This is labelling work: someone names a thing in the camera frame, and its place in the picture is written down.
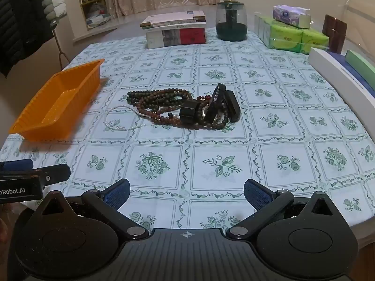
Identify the purple tissue pack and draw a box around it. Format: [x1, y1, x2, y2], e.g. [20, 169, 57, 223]
[272, 5, 311, 29]

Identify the orange plastic tray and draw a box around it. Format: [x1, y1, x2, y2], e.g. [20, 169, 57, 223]
[9, 59, 105, 143]

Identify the black glossy case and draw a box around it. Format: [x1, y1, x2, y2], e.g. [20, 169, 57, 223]
[224, 91, 241, 123]

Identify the yellow wooden bookshelf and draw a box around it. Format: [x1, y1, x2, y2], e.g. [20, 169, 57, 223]
[73, 0, 105, 31]

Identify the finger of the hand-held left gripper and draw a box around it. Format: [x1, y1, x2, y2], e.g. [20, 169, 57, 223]
[0, 159, 33, 171]
[32, 164, 71, 190]

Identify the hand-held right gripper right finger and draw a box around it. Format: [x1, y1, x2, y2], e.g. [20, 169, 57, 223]
[227, 179, 342, 239]

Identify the thick red white book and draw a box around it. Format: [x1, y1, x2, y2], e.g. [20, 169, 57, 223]
[146, 25, 207, 50]

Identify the green tissue packs bundle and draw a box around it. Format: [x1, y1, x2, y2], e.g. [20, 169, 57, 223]
[254, 15, 330, 55]

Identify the green glass jar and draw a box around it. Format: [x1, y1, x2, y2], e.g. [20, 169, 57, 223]
[216, 0, 248, 42]

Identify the dark green bead necklace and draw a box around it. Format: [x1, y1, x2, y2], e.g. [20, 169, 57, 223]
[127, 89, 166, 107]

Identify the green flat box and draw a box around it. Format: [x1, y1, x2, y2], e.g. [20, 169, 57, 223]
[345, 49, 375, 76]

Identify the black strap wristwatch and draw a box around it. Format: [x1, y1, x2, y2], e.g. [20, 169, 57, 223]
[179, 100, 212, 123]
[204, 83, 228, 124]

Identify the small dark bead bracelet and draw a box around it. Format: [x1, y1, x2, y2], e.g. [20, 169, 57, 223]
[199, 113, 230, 130]

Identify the brown bead necklace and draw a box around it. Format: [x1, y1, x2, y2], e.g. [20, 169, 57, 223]
[137, 89, 206, 130]

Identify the white pearl necklace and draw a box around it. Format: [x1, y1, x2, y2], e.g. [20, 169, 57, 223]
[103, 105, 147, 131]

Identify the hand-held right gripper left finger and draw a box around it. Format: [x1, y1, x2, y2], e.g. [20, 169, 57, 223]
[35, 178, 150, 239]

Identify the black puffer jacket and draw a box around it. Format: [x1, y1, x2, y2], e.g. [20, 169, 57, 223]
[0, 0, 55, 78]

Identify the long white box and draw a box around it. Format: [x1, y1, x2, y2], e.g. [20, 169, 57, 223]
[309, 47, 375, 116]

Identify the thin white book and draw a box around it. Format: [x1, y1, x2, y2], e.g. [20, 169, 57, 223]
[142, 20, 207, 30]

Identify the gold metal coat rack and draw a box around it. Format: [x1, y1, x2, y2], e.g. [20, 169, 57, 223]
[52, 29, 71, 68]

